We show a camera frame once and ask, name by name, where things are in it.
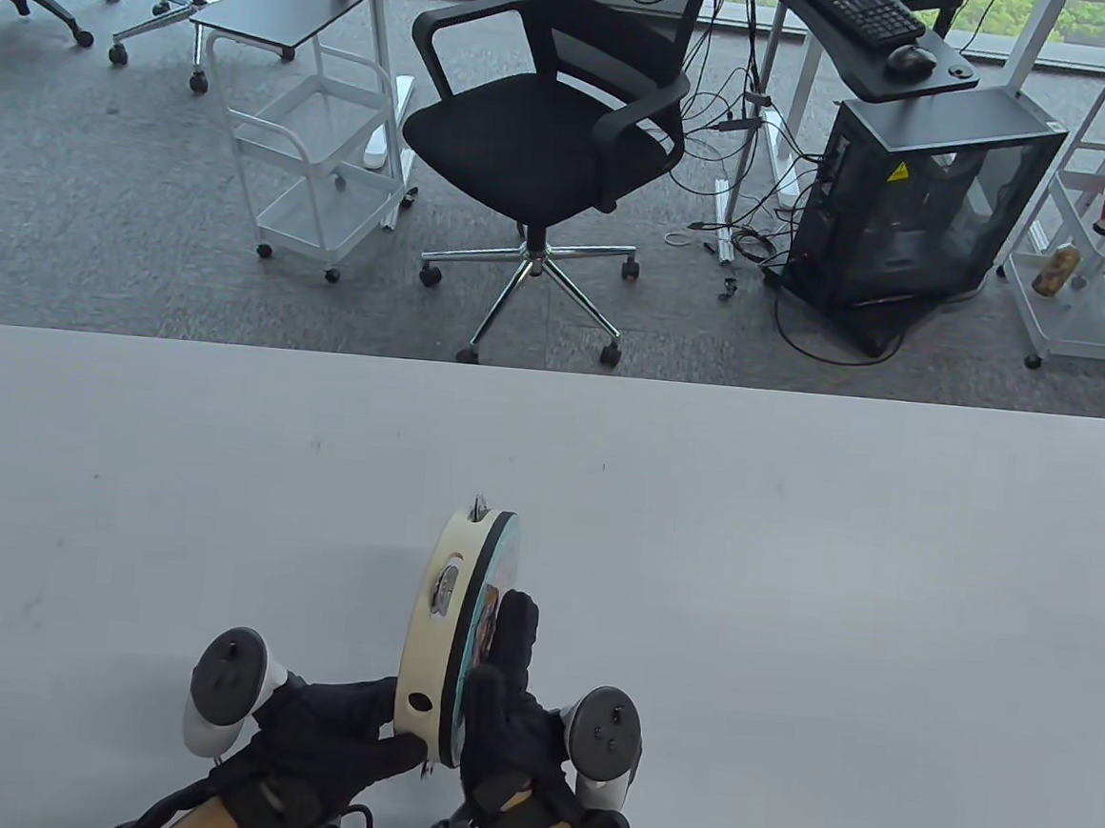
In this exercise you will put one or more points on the brown jar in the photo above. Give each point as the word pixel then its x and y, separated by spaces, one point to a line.
pixel 1057 270

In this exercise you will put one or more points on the white cart with dark top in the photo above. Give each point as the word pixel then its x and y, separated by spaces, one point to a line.
pixel 317 128

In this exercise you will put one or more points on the black curved desk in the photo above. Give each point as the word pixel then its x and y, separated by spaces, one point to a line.
pixel 885 72

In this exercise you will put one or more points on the person's right thumb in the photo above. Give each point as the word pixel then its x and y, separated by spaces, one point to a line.
pixel 483 710

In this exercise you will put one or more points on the white and grey controller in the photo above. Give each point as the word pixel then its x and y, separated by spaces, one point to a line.
pixel 228 680
pixel 603 738

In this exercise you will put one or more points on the person's right hand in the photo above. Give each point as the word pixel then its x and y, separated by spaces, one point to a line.
pixel 513 736

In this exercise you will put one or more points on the person's left thumb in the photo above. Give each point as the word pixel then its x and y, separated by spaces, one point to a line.
pixel 382 759

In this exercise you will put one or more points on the black keyboard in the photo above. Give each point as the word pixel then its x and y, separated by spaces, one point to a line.
pixel 857 6

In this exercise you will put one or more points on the black computer mouse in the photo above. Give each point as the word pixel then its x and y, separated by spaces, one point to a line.
pixel 911 60

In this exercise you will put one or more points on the person's left hand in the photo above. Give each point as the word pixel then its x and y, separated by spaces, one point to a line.
pixel 317 740

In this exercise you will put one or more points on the white and grey left controller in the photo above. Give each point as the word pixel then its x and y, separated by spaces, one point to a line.
pixel 228 680

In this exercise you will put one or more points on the white power strip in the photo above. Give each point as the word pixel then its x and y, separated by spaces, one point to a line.
pixel 384 124

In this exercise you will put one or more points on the cream tambourine with jingles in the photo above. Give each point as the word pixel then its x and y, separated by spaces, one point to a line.
pixel 441 616

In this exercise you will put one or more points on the white and grey right controller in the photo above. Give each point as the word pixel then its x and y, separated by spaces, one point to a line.
pixel 603 738

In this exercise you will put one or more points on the black mesh office chair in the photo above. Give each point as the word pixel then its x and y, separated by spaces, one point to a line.
pixel 536 136

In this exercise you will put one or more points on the person's left forearm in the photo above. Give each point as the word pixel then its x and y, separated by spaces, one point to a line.
pixel 205 822

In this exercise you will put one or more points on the black computer tower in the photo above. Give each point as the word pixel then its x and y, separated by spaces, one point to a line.
pixel 914 194

